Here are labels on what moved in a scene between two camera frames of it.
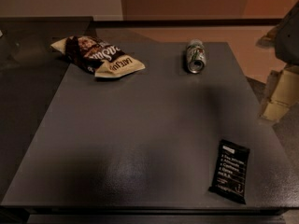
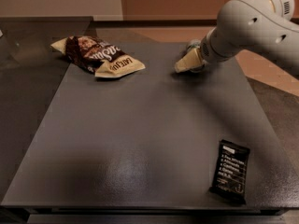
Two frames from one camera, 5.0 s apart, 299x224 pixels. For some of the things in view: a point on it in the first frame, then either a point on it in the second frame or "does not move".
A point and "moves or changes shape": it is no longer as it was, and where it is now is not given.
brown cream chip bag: x=97 y=57 does not move
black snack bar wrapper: x=231 y=171 does not move
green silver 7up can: x=195 y=56 moves or changes shape
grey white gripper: x=288 y=37 → x=207 y=51
